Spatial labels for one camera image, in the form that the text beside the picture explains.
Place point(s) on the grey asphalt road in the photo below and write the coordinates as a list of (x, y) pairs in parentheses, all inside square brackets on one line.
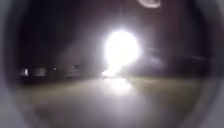
[(110, 106)]

